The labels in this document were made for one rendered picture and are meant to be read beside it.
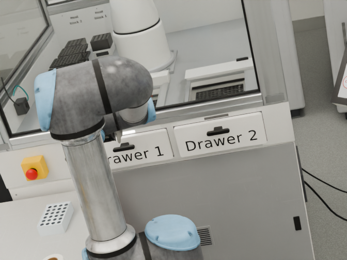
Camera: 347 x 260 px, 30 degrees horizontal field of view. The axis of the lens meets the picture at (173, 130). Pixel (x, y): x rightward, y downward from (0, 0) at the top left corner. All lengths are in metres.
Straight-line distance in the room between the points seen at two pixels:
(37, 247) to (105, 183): 0.73
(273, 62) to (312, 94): 2.24
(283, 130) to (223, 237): 0.48
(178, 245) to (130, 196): 0.86
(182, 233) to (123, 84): 0.38
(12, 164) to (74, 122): 1.03
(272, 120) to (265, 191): 0.27
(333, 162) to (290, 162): 1.34
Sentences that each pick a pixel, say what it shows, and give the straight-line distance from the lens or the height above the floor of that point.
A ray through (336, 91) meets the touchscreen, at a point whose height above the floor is 0.99.
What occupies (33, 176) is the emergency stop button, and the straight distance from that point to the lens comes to 2.23.
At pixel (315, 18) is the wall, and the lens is 5.30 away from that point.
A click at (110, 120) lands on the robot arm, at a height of 1.18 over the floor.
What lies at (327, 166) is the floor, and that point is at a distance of 3.50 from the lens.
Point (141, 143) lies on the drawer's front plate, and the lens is 2.15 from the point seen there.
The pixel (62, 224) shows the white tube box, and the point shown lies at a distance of 2.07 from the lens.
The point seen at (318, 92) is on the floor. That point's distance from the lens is 4.28.
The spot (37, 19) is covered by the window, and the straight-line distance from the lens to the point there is 2.07.
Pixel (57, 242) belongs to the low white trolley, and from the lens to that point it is 2.06.
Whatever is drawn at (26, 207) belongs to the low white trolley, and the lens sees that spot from 2.30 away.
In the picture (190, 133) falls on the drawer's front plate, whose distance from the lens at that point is 2.11.
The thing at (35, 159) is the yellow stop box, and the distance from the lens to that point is 2.24.
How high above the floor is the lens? 1.87
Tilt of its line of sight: 27 degrees down
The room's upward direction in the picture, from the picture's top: 15 degrees counter-clockwise
